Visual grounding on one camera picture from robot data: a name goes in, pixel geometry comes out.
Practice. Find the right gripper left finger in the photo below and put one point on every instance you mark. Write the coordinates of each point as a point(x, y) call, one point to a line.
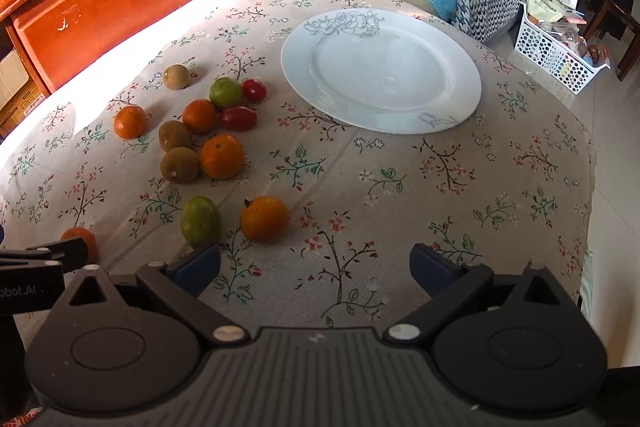
point(174, 290)

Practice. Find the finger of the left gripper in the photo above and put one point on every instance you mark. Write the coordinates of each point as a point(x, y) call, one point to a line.
point(71, 253)

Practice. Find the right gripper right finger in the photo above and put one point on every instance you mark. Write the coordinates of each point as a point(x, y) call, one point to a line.
point(454, 291)

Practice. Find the green lime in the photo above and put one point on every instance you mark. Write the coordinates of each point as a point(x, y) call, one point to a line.
point(200, 223)
point(225, 92)

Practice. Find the orange tangerine with stem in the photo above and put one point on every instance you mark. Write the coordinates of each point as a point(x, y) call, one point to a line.
point(264, 219)

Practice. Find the brown kiwi front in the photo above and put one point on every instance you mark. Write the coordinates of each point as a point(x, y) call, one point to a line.
point(180, 165)

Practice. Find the brown kiwi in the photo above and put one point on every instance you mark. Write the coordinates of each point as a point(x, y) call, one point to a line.
point(173, 134)
point(180, 165)
point(176, 77)

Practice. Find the red cherry tomato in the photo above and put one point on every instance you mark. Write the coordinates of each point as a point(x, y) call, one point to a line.
point(238, 118)
point(254, 90)

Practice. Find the white floral plate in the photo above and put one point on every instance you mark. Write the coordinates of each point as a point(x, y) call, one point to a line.
point(381, 71)

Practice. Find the white perforated plastic basket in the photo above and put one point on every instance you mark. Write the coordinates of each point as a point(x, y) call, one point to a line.
point(557, 59)

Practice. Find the dark wooden chair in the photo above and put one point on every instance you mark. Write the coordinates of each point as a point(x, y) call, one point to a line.
point(620, 12)

